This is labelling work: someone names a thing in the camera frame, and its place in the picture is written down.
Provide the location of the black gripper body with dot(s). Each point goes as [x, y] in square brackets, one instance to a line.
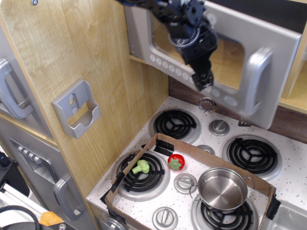
[197, 52]

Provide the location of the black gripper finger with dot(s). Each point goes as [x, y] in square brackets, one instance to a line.
[203, 81]

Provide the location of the silver microwave door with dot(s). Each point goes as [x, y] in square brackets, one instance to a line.
[265, 31]

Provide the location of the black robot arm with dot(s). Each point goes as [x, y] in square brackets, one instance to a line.
[190, 32]

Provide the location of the wooden microwave shelf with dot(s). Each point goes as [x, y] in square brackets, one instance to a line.
[293, 95]

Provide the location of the hanging round metal strainer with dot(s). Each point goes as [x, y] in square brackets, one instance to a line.
[207, 105]

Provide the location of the back left black burner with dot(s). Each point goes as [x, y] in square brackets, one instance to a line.
[176, 123]

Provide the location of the black burner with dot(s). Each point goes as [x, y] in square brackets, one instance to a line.
[142, 187]
[176, 123]
[254, 154]
[243, 218]

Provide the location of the silver knob back centre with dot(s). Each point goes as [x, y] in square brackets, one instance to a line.
[219, 128]

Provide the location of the hanging small metal spatula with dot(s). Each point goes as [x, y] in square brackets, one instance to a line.
[244, 123]

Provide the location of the silver knob middle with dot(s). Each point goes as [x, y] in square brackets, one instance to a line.
[207, 149]

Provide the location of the red toy strawberry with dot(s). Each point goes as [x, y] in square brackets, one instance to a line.
[176, 162]

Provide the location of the back right black burner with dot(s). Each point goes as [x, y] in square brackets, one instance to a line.
[254, 154]

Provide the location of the green toy broccoli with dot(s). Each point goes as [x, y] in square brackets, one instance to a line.
[142, 166]

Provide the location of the silver knob centre front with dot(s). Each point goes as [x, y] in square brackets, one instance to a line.
[185, 184]

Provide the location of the steel pot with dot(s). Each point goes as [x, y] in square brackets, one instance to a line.
[222, 189]

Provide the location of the front left black burner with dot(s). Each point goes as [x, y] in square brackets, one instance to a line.
[142, 187]

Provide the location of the silver knob front edge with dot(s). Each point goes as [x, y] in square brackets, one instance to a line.
[165, 218]

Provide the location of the front right black burner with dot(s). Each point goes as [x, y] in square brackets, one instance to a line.
[243, 218]

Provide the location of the steel sink basin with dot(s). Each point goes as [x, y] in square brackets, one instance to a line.
[282, 215]

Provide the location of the silver oven knob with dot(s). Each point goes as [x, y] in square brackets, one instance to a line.
[114, 224]

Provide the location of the silver fridge dispenser panel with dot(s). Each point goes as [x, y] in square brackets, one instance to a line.
[38, 164]

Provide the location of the orange object bottom left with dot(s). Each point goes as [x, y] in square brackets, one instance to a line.
[49, 218]

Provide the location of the silver wall phone holder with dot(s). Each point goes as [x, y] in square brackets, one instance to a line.
[68, 103]

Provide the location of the silver lower fridge handle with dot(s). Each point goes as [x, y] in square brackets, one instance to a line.
[60, 197]

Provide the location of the silver fridge handle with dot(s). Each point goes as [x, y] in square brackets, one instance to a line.
[6, 96]
[60, 197]

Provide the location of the silver upper fridge handle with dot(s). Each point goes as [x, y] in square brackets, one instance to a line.
[6, 96]

